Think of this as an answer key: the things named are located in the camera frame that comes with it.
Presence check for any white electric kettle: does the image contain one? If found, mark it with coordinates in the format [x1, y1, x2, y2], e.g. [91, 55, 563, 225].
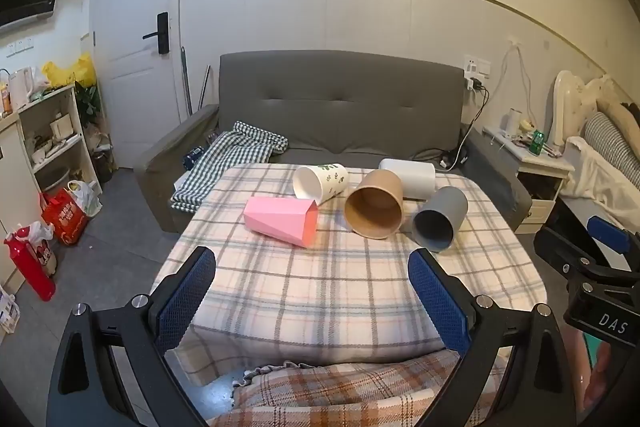
[9, 68, 35, 110]

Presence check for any beige pillow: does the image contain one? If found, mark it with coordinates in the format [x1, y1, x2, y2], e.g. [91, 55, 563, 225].
[597, 99, 640, 145]

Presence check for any grey sofa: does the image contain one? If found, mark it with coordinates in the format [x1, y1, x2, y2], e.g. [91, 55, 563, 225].
[132, 51, 533, 235]

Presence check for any cream bed headboard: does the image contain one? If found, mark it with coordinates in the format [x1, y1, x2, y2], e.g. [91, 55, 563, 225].
[550, 70, 626, 152]

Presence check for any plain white cup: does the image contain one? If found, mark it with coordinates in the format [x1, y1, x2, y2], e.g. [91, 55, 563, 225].
[378, 158, 437, 200]

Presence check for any plaid tablecloth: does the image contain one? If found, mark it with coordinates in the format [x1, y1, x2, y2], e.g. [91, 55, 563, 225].
[150, 163, 548, 388]

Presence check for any brown paper cup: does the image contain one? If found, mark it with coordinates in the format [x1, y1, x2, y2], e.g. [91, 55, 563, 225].
[344, 169, 404, 240]

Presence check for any broom handle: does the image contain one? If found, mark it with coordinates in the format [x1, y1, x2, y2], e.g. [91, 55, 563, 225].
[180, 47, 193, 118]

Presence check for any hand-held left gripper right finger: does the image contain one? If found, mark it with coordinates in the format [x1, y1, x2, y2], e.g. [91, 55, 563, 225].
[407, 248, 576, 427]

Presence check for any green plant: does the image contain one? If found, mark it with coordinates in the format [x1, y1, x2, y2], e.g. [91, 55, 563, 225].
[75, 82, 101, 122]

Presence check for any white cable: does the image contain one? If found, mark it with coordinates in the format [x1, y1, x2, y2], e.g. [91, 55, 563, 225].
[497, 38, 533, 128]

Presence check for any yellow plastic bag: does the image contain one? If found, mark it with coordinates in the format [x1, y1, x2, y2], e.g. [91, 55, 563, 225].
[41, 53, 97, 88]

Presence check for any black door lock handle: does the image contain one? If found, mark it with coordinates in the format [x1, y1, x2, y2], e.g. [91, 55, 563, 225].
[142, 12, 170, 54]

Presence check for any blue packet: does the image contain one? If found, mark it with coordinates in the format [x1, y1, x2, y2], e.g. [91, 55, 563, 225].
[182, 146, 207, 170]

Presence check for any grey cup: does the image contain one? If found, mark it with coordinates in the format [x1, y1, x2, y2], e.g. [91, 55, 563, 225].
[411, 186, 469, 253]

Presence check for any white cabinet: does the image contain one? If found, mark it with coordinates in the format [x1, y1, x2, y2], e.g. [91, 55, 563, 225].
[0, 112, 43, 293]

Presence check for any white wall socket panel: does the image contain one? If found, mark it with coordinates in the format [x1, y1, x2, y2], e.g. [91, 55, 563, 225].
[462, 55, 493, 78]

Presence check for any white bed sheet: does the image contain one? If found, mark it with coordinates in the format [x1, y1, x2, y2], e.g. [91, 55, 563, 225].
[559, 137, 640, 258]

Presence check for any red shopping bag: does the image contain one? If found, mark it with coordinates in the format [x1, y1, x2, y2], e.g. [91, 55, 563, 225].
[41, 188, 91, 247]

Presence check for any pink faceted cup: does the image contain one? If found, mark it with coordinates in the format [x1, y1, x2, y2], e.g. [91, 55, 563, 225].
[243, 196, 319, 249]

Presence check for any white bedside table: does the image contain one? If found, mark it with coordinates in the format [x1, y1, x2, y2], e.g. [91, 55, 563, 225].
[482, 124, 576, 235]

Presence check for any red bottle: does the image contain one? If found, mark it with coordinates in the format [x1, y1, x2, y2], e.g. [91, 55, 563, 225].
[4, 227, 57, 303]

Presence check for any white door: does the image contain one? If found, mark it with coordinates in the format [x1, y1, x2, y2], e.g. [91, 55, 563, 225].
[90, 0, 188, 170]

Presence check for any power strip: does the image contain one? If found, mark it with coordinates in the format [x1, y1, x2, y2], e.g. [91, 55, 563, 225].
[439, 149, 468, 170]

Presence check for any green checked cloth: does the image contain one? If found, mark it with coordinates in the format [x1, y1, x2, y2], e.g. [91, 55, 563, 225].
[170, 121, 290, 212]

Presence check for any checked grey pillow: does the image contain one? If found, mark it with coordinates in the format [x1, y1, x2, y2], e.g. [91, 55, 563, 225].
[584, 112, 640, 188]

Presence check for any black cable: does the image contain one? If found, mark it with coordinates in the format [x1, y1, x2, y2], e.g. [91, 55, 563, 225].
[415, 87, 491, 170]

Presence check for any orange plaid blanket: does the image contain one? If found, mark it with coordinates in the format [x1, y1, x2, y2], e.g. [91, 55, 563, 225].
[207, 349, 506, 427]

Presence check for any white plastic bag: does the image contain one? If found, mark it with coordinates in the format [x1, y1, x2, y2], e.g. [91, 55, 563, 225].
[67, 179, 103, 218]

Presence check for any white open shelf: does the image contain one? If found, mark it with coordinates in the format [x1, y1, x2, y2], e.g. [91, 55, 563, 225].
[17, 84, 103, 208]

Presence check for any white leaf-print cup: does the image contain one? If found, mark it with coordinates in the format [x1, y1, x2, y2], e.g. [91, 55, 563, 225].
[292, 163, 348, 206]

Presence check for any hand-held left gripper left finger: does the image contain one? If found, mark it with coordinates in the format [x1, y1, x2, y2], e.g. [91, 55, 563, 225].
[47, 246, 217, 427]

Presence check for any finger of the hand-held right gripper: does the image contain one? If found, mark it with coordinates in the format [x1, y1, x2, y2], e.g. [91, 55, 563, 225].
[534, 227, 602, 279]
[586, 215, 640, 275]

